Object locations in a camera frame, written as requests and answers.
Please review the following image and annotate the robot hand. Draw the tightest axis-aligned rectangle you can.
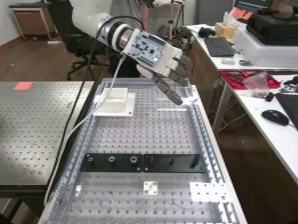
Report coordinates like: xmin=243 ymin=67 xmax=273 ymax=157
xmin=122 ymin=28 xmax=194 ymax=106

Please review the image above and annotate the white desk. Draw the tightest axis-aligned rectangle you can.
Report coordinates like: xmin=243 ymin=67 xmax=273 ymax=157
xmin=223 ymin=73 xmax=298 ymax=189
xmin=185 ymin=23 xmax=298 ymax=74

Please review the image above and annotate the black keyboard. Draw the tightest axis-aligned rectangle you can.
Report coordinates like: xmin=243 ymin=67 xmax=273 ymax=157
xmin=202 ymin=36 xmax=239 ymax=58
xmin=274 ymin=92 xmax=298 ymax=130

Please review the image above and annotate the small white box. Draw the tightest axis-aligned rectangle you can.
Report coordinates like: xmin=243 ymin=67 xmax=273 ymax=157
xmin=93 ymin=87 xmax=136 ymax=118

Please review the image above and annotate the small cardboard box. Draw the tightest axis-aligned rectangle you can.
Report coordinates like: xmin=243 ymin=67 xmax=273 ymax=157
xmin=214 ymin=21 xmax=237 ymax=40

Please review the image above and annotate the red tray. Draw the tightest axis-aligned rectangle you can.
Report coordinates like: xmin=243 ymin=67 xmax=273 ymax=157
xmin=219 ymin=69 xmax=283 ymax=91

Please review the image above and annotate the black office chair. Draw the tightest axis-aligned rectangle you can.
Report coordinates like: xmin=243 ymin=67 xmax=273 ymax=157
xmin=45 ymin=0 xmax=114 ymax=80

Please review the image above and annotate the clear plastic bag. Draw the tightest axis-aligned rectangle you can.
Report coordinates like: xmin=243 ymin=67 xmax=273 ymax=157
xmin=242 ymin=71 xmax=273 ymax=98

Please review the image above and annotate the translucent storage bin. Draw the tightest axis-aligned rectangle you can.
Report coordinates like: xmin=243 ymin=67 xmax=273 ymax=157
xmin=231 ymin=27 xmax=298 ymax=70

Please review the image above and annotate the black case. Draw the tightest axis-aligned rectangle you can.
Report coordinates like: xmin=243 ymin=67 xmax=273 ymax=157
xmin=246 ymin=11 xmax=298 ymax=47

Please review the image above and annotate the clear box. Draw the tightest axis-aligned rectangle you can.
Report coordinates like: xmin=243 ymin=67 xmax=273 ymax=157
xmin=38 ymin=78 xmax=249 ymax=224

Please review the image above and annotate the wooden cabinet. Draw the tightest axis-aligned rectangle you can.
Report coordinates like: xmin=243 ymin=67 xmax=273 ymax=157
xmin=8 ymin=2 xmax=57 ymax=43

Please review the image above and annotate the black computer mouse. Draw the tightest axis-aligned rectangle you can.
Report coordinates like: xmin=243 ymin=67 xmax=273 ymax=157
xmin=261 ymin=109 xmax=291 ymax=127

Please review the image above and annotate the red tape patch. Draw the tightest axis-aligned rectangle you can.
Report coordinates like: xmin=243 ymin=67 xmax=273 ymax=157
xmin=13 ymin=81 xmax=34 ymax=91

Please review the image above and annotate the black plate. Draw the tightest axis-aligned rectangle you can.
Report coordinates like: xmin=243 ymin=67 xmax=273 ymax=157
xmin=80 ymin=152 xmax=207 ymax=174

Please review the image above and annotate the black cable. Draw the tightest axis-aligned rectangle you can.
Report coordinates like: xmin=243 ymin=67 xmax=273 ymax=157
xmin=81 ymin=14 xmax=148 ymax=83

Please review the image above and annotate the white cable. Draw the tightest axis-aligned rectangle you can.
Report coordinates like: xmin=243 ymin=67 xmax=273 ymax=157
xmin=42 ymin=55 xmax=126 ymax=205

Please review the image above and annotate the small white square bracket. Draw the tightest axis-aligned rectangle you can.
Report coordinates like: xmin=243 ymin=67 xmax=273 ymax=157
xmin=141 ymin=180 xmax=160 ymax=196

